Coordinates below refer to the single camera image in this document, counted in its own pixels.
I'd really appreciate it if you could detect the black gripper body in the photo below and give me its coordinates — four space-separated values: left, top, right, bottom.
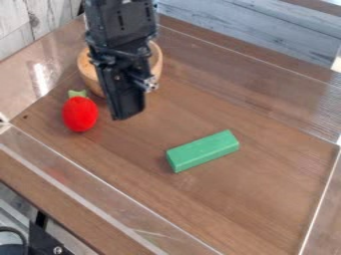
83 0 158 93

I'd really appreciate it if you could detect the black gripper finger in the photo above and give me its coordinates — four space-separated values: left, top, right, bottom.
130 78 146 116
97 65 133 121

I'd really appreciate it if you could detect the red felt strawberry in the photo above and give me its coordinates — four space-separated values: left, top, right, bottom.
62 90 99 132

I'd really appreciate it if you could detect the wooden bowl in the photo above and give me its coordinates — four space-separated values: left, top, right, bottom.
78 41 165 98

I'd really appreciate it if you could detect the green rectangular block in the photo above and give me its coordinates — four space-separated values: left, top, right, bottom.
166 129 240 173

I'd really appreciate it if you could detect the clear acrylic enclosure wall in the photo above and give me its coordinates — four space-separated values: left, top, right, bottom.
0 18 341 255

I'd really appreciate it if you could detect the black clamp mount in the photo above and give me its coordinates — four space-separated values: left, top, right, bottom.
0 212 75 255

